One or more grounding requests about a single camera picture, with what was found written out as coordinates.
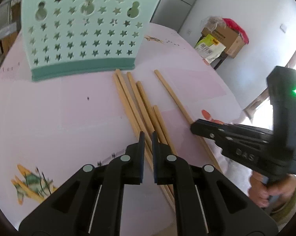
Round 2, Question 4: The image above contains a cardboard box with red cloth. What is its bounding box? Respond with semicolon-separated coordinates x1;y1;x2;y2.
201;16;249;58

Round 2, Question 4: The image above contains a wooden chopstick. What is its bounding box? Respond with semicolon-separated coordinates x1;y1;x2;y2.
154;69;222;172
113;69;153;171
127;72;154;135
153;105;178;156
136;81;167;144

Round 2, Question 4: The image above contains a silver refrigerator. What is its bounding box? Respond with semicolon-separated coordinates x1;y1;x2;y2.
151;0;196;31

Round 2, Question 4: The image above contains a cardboard box on floor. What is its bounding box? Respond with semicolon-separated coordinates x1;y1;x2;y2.
0;22;20;55

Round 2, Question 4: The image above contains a mint green utensil holder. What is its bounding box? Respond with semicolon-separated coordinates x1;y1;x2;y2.
21;0;160;81

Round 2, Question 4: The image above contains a person's right hand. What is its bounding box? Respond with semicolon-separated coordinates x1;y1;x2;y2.
248;171;296;209

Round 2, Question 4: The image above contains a right forearm green cuff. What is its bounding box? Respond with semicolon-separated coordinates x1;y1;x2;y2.
270;188;296;226

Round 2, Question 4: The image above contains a pink patterned tablecloth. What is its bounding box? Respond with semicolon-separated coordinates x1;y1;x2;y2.
0;24;245;227

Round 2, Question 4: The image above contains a yellow white rice bag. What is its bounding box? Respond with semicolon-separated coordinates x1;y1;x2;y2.
195;34;226;64

